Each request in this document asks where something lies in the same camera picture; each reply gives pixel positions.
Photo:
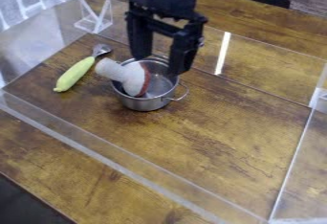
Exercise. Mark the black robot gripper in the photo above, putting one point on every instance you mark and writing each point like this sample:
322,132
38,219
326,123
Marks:
174,19

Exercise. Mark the white plush mushroom red cap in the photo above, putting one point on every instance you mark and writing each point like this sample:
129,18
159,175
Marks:
133,75

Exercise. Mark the small silver metal pot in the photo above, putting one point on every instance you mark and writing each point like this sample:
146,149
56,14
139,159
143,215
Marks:
166,87

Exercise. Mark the clear acrylic triangular bracket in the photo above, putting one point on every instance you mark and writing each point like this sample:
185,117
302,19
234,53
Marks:
94,23

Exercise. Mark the yellow-green handled metal spoon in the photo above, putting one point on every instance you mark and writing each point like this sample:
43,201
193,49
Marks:
79,69

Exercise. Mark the clear acrylic enclosure wall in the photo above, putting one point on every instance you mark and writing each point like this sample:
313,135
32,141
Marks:
234,155

